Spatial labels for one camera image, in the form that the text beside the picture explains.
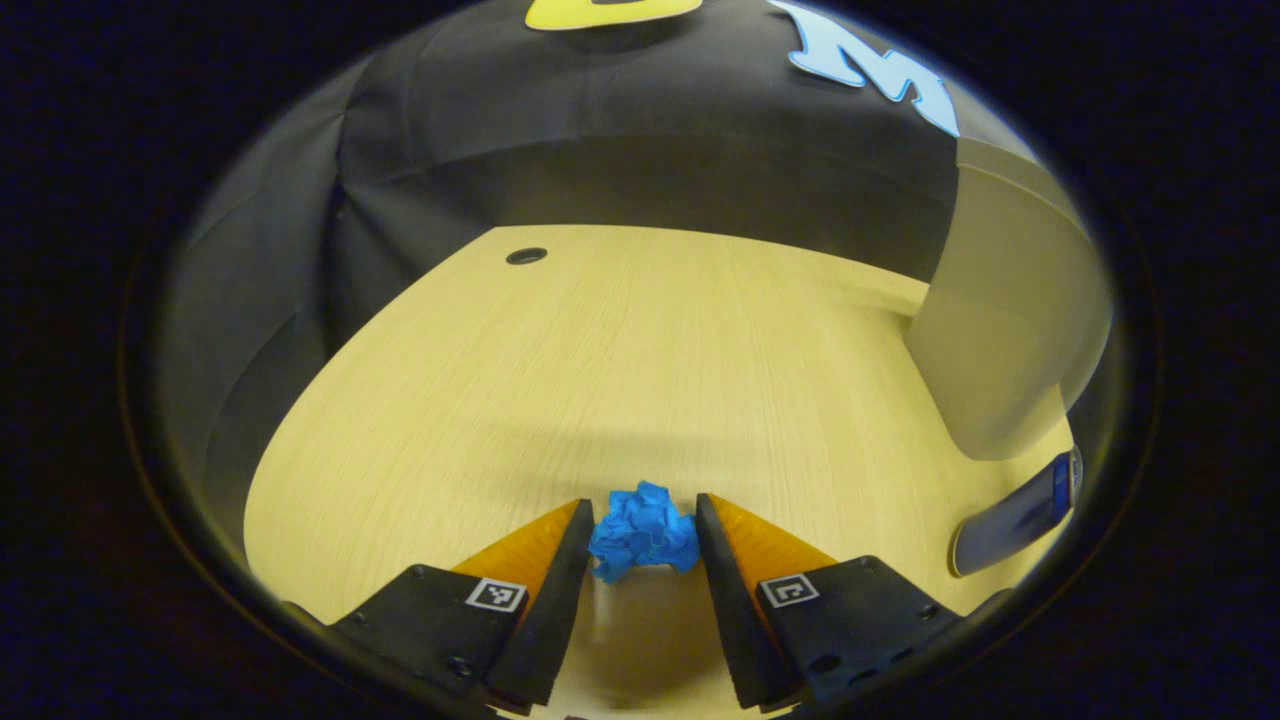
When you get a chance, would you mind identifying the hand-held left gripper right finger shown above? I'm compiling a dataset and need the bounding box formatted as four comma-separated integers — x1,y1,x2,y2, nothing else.
695,493,966,713

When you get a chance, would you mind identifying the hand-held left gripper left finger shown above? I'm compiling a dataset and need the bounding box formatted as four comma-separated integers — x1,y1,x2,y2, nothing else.
325,498,596,716

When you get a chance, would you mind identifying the blue paper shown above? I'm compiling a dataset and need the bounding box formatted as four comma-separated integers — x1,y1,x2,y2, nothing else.
588,482,701,584

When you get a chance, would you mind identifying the white desktop garbage bin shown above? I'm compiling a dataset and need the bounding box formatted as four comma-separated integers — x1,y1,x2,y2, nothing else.
905,138,1113,461

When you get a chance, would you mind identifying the black backdrop cloth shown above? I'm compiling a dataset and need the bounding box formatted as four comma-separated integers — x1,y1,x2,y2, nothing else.
155,0,1001,526

